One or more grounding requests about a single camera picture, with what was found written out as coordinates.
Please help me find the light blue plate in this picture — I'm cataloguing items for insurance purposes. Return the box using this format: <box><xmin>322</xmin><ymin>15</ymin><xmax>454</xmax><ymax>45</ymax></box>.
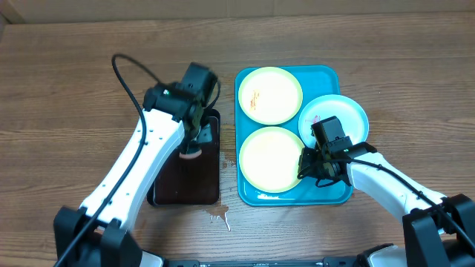
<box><xmin>298</xmin><ymin>94</ymin><xmax>370</xmax><ymax>148</ymax></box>

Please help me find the black water tray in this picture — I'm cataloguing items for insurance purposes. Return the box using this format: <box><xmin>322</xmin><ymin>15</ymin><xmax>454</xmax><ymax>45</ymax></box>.
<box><xmin>146</xmin><ymin>109</ymin><xmax>220</xmax><ymax>206</ymax></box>

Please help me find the yellow plate front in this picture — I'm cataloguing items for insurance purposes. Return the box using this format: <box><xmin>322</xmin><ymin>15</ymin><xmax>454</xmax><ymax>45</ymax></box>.
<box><xmin>239</xmin><ymin>126</ymin><xmax>304</xmax><ymax>193</ymax></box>

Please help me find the yellow plate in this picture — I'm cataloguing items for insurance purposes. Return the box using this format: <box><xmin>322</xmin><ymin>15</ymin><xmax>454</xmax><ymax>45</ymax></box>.
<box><xmin>239</xmin><ymin>126</ymin><xmax>304</xmax><ymax>193</ymax></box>
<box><xmin>237</xmin><ymin>67</ymin><xmax>303</xmax><ymax>125</ymax></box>

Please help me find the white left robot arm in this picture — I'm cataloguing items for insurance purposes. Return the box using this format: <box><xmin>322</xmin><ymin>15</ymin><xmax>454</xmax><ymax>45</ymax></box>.
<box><xmin>53</xmin><ymin>82</ymin><xmax>221</xmax><ymax>266</ymax></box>

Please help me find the pink green sponge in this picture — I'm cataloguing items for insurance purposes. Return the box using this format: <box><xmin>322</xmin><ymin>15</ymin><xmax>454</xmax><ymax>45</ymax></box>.
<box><xmin>179</xmin><ymin>149</ymin><xmax>202</xmax><ymax>160</ymax></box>

